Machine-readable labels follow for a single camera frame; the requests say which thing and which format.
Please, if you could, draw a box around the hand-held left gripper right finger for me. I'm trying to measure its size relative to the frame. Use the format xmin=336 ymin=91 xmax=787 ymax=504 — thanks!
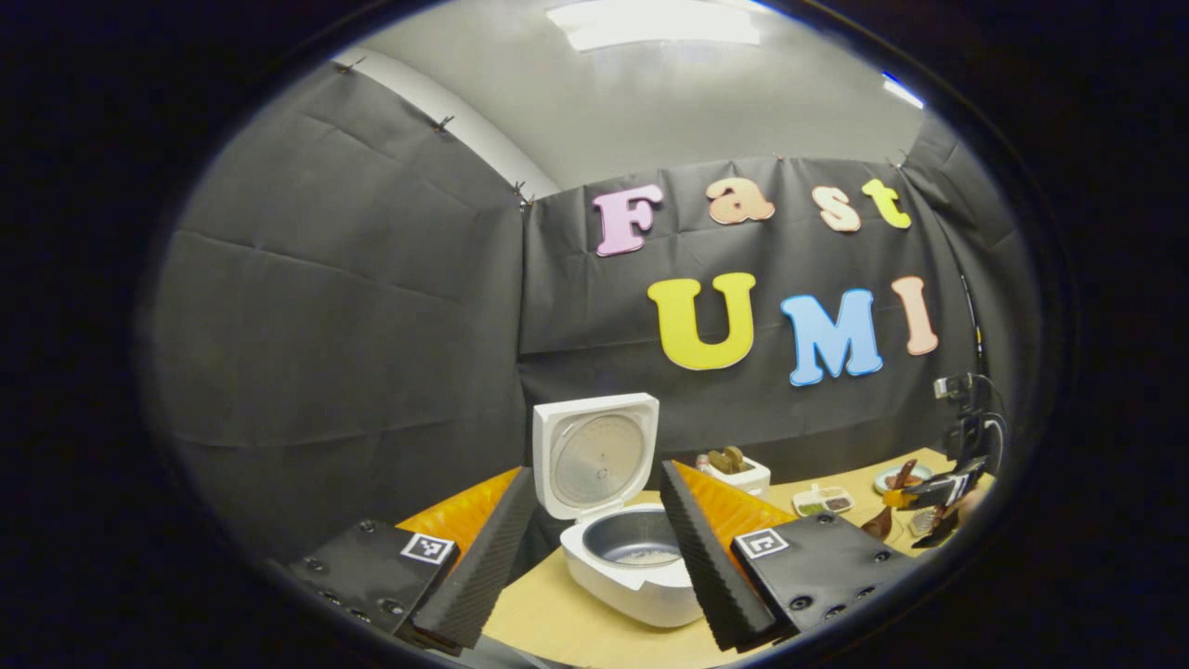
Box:
xmin=659 ymin=458 xmax=918 ymax=653

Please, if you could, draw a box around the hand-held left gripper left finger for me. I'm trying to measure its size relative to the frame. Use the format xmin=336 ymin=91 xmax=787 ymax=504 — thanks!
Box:
xmin=283 ymin=466 xmax=539 ymax=651

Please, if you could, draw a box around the white rice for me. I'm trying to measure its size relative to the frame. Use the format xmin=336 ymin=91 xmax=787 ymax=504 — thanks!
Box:
xmin=613 ymin=547 xmax=686 ymax=569

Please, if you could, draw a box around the brown wooden spoon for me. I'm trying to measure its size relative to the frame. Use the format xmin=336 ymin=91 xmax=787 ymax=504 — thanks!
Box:
xmin=861 ymin=459 xmax=920 ymax=544

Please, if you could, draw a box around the white rice cooker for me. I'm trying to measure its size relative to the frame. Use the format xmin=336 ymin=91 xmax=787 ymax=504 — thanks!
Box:
xmin=532 ymin=392 xmax=709 ymax=629

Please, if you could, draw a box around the light green plate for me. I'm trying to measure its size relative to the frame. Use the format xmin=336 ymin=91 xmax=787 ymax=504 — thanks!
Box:
xmin=873 ymin=463 xmax=934 ymax=496

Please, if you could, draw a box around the white toaster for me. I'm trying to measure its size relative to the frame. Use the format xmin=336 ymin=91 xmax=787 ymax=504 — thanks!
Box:
xmin=711 ymin=455 xmax=773 ymax=495

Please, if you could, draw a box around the white divided grain dish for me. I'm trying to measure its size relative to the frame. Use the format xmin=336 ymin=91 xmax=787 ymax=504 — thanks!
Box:
xmin=791 ymin=484 xmax=855 ymax=518

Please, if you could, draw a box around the ceiling light panel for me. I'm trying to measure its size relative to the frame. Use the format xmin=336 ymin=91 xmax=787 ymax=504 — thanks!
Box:
xmin=881 ymin=72 xmax=927 ymax=111
xmin=545 ymin=0 xmax=763 ymax=53

